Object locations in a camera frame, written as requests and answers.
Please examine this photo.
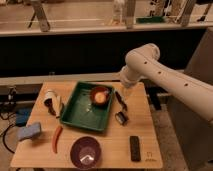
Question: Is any blue sponge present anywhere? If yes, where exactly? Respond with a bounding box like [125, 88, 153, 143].
[18, 122, 42, 141]

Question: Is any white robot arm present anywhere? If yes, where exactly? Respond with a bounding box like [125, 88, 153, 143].
[119, 43, 213, 124]

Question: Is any black brush tool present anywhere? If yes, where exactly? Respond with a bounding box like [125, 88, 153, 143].
[115, 91, 129, 125]

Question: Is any green plastic tray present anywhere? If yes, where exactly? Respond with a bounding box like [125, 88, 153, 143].
[60, 82, 114, 132]

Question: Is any black remote control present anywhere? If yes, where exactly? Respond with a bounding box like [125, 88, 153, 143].
[130, 136, 141, 162]

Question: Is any purple plastic bowl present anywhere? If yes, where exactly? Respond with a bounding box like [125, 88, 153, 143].
[70, 136, 101, 170]

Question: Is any blue box on floor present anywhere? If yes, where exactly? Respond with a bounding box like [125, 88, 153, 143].
[15, 108, 31, 126]

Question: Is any black floor cable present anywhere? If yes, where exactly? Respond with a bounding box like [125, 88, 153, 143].
[1, 123, 18, 155]

